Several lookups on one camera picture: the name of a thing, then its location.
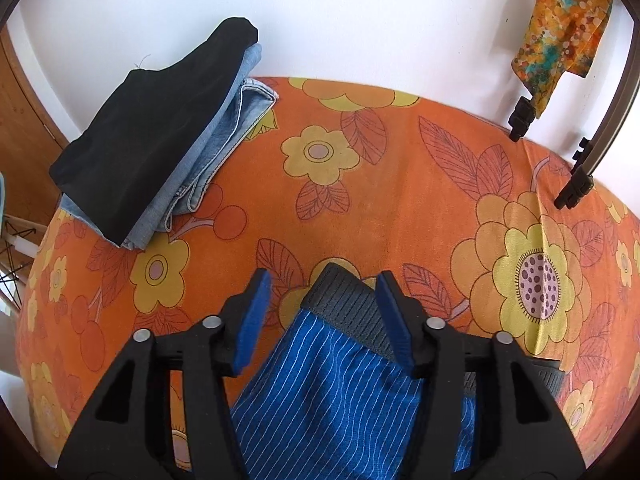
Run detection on blue striped boxer shorts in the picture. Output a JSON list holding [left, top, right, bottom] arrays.
[[231, 264, 561, 479]]

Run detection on orange floral bed sheet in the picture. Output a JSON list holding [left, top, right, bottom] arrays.
[[17, 78, 639, 463]]

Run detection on black folded garment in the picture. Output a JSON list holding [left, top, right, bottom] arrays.
[[49, 18, 258, 245]]

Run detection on light blue chair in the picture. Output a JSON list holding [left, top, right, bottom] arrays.
[[0, 176, 47, 315]]

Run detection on wooden door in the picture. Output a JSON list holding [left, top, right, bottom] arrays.
[[0, 28, 68, 226]]

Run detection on light blue folded jeans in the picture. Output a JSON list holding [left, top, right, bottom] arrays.
[[58, 42, 280, 252]]

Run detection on orange patterned scarf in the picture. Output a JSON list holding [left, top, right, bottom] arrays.
[[511, 0, 614, 117]]

